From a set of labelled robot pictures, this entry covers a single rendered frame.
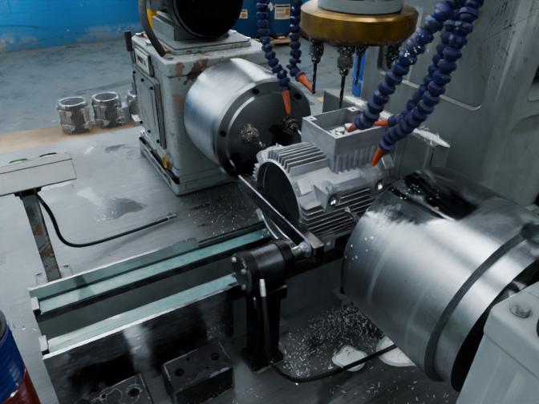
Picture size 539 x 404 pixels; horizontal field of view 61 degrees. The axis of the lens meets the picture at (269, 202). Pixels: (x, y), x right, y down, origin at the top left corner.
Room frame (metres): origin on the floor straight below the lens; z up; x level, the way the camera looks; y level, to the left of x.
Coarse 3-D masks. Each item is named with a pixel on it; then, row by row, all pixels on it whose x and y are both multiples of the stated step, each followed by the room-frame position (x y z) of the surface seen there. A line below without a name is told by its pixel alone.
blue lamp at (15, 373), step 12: (12, 336) 0.23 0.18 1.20; (0, 348) 0.21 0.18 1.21; (12, 348) 0.22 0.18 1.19; (0, 360) 0.20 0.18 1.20; (12, 360) 0.21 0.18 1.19; (0, 372) 0.20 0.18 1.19; (12, 372) 0.21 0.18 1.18; (0, 384) 0.20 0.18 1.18; (12, 384) 0.20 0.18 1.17; (0, 396) 0.19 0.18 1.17
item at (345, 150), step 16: (336, 112) 0.81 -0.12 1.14; (352, 112) 0.81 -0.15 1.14; (304, 128) 0.77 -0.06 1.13; (320, 128) 0.73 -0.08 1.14; (336, 128) 0.76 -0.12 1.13; (368, 128) 0.79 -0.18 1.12; (384, 128) 0.75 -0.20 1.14; (320, 144) 0.73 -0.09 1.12; (336, 144) 0.69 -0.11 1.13; (352, 144) 0.71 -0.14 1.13; (368, 144) 0.73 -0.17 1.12; (336, 160) 0.70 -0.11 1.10; (352, 160) 0.72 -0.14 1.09; (368, 160) 0.74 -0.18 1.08
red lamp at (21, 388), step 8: (24, 376) 0.22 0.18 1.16; (24, 384) 0.21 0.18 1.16; (32, 384) 0.23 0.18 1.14; (16, 392) 0.20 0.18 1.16; (24, 392) 0.21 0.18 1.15; (32, 392) 0.22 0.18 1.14; (8, 400) 0.20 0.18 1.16; (16, 400) 0.20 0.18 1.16; (24, 400) 0.21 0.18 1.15; (32, 400) 0.21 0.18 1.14
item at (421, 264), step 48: (384, 192) 0.52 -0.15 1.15; (432, 192) 0.50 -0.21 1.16; (480, 192) 0.50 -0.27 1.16; (384, 240) 0.46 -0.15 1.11; (432, 240) 0.43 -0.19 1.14; (480, 240) 0.41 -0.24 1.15; (528, 240) 0.42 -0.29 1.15; (384, 288) 0.43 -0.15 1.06; (432, 288) 0.39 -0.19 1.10; (480, 288) 0.37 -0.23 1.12; (432, 336) 0.36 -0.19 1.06; (480, 336) 0.36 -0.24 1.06
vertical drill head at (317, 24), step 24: (312, 0) 0.81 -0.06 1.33; (336, 0) 0.72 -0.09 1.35; (360, 0) 0.71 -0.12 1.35; (384, 0) 0.71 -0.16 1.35; (312, 24) 0.72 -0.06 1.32; (336, 24) 0.69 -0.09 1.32; (360, 24) 0.68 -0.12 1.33; (384, 24) 0.68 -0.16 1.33; (408, 24) 0.70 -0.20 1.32; (312, 48) 0.77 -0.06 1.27; (360, 48) 0.81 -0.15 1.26
